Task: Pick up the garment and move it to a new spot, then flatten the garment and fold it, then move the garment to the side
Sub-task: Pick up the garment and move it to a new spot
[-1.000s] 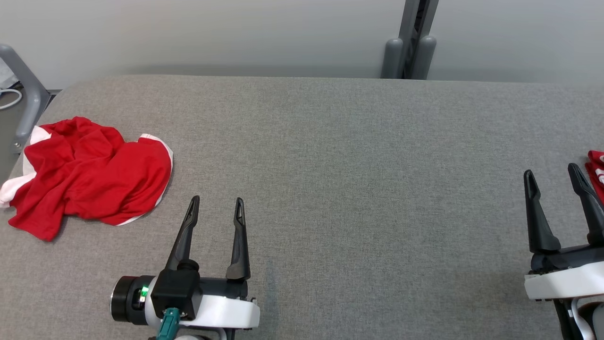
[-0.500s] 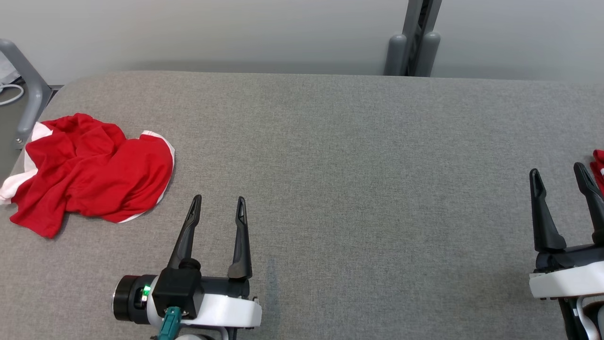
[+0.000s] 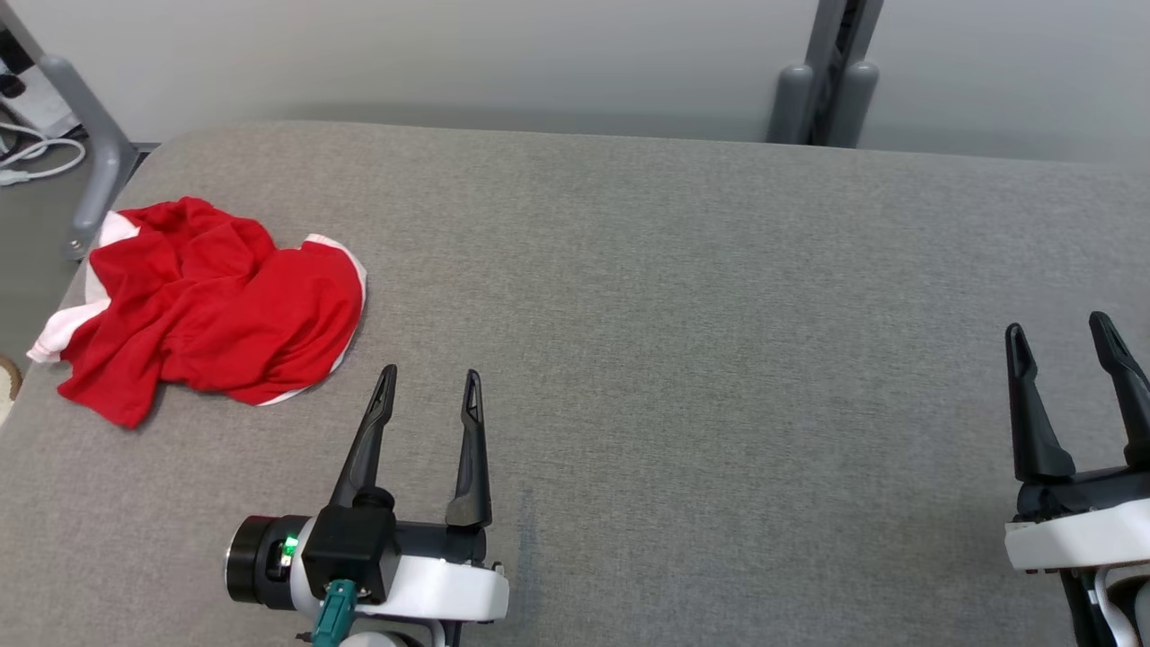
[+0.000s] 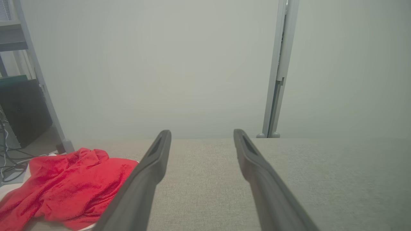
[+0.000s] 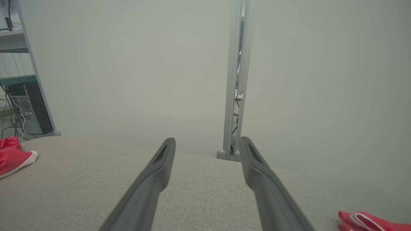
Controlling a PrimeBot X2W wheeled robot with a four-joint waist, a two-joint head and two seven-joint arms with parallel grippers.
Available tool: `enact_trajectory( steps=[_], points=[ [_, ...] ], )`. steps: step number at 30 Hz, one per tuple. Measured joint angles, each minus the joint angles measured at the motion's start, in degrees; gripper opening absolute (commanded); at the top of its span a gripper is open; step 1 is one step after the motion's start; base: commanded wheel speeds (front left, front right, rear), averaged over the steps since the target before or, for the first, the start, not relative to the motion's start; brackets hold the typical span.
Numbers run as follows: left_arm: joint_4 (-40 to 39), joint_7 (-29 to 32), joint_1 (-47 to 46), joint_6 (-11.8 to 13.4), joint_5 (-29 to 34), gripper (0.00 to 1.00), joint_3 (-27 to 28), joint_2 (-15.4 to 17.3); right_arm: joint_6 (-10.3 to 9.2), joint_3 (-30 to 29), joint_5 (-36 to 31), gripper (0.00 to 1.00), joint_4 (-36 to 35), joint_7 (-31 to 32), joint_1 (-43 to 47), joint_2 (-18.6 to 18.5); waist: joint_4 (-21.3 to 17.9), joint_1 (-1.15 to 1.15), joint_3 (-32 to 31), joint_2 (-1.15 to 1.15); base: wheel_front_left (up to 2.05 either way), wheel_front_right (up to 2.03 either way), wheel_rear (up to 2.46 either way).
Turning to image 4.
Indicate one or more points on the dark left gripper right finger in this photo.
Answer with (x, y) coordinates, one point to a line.
(266, 192)

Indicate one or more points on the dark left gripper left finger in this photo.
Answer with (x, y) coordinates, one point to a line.
(141, 186)

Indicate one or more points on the red white basketball shorts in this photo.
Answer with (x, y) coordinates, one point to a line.
(70, 186)

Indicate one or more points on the grey fabric sofa seat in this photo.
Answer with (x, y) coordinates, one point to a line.
(205, 179)

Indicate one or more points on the black computer case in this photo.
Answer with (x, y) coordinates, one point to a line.
(22, 109)

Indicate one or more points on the grey metal shelf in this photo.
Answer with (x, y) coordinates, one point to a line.
(13, 38)

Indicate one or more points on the grey partition joint post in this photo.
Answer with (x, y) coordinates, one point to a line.
(277, 64)

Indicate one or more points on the grey metal frame leg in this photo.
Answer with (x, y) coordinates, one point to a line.
(38, 64)

